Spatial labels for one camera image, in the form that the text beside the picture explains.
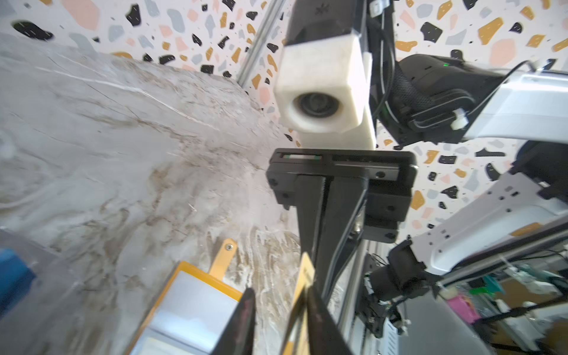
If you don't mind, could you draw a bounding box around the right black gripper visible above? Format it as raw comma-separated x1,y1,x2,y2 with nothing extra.
266,149,417,303

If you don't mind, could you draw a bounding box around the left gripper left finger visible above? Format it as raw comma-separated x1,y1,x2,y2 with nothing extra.
211,288,257,355

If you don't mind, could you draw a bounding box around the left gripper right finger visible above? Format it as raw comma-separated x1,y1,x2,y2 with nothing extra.
306,286,352,355

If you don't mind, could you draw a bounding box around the yellow leather card holder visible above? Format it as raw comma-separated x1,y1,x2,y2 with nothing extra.
126,238,242,354

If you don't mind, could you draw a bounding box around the gold card from holder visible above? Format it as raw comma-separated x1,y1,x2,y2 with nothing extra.
280,252,315,354

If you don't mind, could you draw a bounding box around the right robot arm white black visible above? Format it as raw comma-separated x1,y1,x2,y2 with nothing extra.
267,55,567,336

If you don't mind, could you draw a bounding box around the blue VIP card in stand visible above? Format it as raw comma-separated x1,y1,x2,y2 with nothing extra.
1,249,36,317

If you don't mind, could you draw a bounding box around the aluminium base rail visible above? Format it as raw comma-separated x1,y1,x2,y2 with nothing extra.
336,239,400,355

